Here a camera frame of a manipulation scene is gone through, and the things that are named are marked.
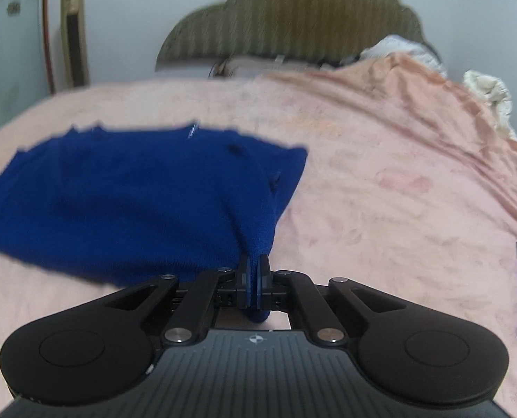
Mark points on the white wardrobe with flower decals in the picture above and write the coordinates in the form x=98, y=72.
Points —
x=10, y=61

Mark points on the pink bed blanket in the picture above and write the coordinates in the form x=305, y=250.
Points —
x=393, y=226

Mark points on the white crumpled cloth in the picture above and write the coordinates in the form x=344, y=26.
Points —
x=393, y=48

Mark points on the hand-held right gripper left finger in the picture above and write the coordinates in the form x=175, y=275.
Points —
x=244, y=283

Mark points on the gold tower air conditioner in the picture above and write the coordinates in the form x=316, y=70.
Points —
x=73, y=39

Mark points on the copper wall pipe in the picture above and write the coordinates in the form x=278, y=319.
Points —
x=47, y=30

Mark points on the blue beaded sweater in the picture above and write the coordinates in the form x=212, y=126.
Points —
x=132, y=204

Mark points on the cream crumpled cloth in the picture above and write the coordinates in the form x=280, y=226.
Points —
x=493, y=91

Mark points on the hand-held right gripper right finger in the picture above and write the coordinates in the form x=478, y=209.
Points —
x=265, y=283

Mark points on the olive padded headboard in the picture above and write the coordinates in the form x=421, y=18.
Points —
x=293, y=17

